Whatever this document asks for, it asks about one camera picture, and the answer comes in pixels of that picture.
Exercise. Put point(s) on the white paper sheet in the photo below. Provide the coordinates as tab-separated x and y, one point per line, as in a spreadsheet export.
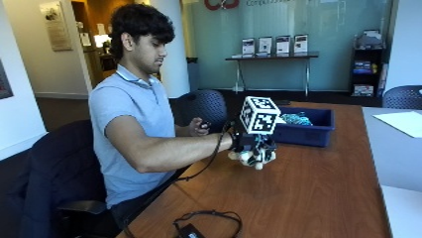
402	123

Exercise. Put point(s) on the wall plaque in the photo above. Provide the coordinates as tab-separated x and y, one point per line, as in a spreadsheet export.
56	26

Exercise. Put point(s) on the white cube with black markers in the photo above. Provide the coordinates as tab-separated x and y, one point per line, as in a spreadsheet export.
259	115

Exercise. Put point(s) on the black adapter box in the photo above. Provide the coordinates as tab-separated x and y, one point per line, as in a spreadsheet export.
192	232

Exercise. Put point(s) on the black office chair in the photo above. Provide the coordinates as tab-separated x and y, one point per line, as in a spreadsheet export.
62	175

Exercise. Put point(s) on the small black device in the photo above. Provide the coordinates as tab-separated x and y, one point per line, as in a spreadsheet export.
205	124

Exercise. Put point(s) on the the person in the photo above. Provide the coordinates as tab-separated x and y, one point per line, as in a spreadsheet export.
132	109

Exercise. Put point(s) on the dark console table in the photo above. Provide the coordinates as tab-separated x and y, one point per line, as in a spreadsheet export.
272	57

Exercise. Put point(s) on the black magazine rack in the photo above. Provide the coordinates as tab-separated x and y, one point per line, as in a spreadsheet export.
368	72

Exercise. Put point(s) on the dark framed picture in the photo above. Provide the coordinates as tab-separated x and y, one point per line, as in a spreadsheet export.
4	81

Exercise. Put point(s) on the blue mesh chair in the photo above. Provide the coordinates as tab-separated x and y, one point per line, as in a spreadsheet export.
204	107
402	97

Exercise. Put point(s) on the standing brochure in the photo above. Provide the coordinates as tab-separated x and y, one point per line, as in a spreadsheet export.
265	45
301	43
248	46
283	44

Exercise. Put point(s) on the blue plastic bin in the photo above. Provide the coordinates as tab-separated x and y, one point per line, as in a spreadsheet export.
308	134

